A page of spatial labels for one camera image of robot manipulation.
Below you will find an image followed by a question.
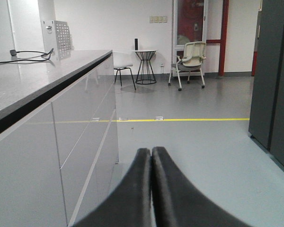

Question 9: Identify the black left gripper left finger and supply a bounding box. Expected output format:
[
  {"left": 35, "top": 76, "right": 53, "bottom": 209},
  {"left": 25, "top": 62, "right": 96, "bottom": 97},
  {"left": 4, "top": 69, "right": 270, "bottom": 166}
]
[{"left": 75, "top": 148, "right": 151, "bottom": 227}]

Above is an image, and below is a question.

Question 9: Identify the white shell chair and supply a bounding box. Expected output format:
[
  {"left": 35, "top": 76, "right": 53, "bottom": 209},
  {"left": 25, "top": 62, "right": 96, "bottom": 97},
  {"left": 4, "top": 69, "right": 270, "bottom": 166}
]
[{"left": 113, "top": 51, "right": 136, "bottom": 89}]

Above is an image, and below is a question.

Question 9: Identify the yellow floor tape line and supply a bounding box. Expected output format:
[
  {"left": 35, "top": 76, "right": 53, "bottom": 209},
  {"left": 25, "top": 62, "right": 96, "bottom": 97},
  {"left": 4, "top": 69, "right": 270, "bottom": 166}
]
[{"left": 32, "top": 118, "right": 250, "bottom": 124}]

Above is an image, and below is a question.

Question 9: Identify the white perforated metal box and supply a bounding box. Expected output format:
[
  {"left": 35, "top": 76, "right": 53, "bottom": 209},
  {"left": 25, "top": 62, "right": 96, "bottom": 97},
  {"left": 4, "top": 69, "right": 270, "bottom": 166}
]
[{"left": 41, "top": 20, "right": 72, "bottom": 61}]

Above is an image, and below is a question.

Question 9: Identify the glass door fire cabinet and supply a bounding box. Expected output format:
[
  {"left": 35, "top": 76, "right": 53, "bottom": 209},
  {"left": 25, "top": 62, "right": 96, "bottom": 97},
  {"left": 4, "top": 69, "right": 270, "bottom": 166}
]
[{"left": 173, "top": 0, "right": 208, "bottom": 51}]

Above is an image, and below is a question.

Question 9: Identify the grey glossy counter cabinet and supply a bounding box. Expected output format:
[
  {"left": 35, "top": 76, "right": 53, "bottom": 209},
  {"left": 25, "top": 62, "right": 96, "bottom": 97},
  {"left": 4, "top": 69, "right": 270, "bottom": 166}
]
[{"left": 0, "top": 50, "right": 118, "bottom": 227}]

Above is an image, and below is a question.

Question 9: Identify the wall switch panel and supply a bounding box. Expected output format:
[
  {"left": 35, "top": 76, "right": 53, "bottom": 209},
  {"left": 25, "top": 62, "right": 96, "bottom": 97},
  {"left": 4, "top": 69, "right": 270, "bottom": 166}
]
[{"left": 149, "top": 16, "right": 168, "bottom": 23}]

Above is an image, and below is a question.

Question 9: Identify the black cable on counter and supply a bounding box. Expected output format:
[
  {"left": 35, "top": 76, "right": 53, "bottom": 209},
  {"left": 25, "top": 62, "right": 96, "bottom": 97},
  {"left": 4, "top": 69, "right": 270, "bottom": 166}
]
[{"left": 0, "top": 48, "right": 55, "bottom": 67}]

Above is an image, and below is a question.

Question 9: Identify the pale green office chair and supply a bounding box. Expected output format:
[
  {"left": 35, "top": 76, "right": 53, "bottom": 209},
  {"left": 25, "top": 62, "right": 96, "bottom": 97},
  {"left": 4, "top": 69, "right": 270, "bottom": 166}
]
[{"left": 168, "top": 41, "right": 206, "bottom": 91}]

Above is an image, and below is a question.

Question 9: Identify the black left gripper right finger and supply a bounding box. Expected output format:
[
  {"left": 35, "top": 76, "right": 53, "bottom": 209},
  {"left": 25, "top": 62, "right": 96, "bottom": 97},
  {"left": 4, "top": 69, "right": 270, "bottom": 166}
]
[{"left": 151, "top": 147, "right": 248, "bottom": 227}]

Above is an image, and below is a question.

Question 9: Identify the black cylinder speaker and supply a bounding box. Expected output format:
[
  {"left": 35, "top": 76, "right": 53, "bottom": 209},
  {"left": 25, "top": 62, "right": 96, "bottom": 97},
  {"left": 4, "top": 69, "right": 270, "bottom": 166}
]
[{"left": 134, "top": 38, "right": 139, "bottom": 50}]

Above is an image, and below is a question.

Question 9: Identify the red vertical pipe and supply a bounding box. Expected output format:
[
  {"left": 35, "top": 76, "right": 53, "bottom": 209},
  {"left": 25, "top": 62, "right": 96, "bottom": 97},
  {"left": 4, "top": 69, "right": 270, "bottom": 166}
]
[{"left": 206, "top": 0, "right": 230, "bottom": 77}]

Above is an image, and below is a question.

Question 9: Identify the round wire side table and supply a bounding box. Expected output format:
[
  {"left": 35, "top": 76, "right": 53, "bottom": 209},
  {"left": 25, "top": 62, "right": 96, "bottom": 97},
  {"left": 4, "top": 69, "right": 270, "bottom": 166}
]
[{"left": 133, "top": 49, "right": 157, "bottom": 85}]

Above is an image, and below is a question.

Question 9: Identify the dark grey tall cabinet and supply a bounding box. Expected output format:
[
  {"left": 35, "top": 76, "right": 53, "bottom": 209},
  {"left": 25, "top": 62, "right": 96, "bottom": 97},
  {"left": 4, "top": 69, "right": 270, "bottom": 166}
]
[{"left": 248, "top": 0, "right": 284, "bottom": 167}]

